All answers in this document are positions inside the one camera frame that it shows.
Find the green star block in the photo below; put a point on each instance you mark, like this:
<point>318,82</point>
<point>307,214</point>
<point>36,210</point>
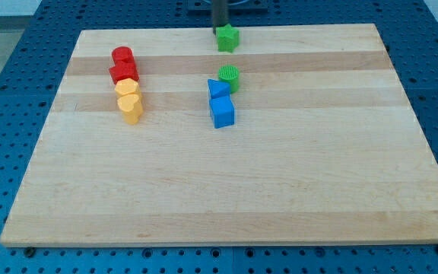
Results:
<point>228,38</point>

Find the blue cube block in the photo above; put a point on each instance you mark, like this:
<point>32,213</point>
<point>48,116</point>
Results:
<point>222,111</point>

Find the blue triangle block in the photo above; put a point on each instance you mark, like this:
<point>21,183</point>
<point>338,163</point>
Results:
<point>218,89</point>

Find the green cylinder block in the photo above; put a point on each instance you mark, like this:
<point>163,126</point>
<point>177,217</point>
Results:
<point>231,75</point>

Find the wooden board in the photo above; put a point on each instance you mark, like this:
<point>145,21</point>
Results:
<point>325,148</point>

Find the yellow heart block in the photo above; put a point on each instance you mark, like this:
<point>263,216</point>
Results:
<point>131,107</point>

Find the yellow hexagon block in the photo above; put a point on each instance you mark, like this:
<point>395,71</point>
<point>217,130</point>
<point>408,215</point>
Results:
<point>126,87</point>

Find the red pentagon block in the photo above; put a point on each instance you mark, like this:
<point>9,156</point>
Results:
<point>123,70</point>

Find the red cylinder block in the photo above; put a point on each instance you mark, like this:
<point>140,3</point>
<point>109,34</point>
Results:
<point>122,54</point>

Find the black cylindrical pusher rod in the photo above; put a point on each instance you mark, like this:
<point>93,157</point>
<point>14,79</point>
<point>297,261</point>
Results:
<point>219,14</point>

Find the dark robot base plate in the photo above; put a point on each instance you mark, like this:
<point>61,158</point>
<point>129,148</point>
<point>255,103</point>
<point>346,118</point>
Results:
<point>204,6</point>

